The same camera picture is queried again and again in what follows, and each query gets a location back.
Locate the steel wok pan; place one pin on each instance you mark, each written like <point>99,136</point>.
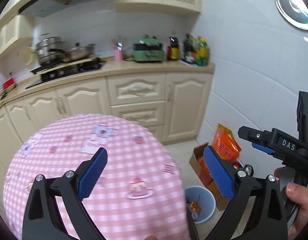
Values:
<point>78,53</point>

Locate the lower kitchen cabinets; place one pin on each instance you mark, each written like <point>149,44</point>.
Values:
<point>167,98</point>

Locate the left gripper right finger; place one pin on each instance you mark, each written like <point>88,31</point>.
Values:
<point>267,220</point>

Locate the person's right hand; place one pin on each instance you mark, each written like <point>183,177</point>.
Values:
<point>299,195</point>

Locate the pink checkered tablecloth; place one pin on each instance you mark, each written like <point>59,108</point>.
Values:
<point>139,193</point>

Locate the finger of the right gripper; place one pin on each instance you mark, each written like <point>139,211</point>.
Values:
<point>253,135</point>
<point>263,149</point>

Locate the black gas stove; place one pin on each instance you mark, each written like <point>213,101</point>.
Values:
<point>58,73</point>

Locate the orange rice bag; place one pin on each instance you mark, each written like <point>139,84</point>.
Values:
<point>225,144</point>

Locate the cardboard box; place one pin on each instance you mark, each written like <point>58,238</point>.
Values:
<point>200,168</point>

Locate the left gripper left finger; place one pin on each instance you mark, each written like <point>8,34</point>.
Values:
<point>42,218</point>

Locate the light blue trash bin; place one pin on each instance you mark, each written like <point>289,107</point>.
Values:
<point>200,202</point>

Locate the steel stock pot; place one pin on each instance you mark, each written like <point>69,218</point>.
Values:
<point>43,47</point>

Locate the green yellow condiment bottles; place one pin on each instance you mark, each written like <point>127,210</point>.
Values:
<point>195,50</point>

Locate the red container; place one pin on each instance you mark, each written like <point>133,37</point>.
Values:
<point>9,84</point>

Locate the pink utensil holder cup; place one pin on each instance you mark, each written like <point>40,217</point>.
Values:
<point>118,54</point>

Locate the left upper cabinet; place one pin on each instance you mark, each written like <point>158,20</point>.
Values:
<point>15,32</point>

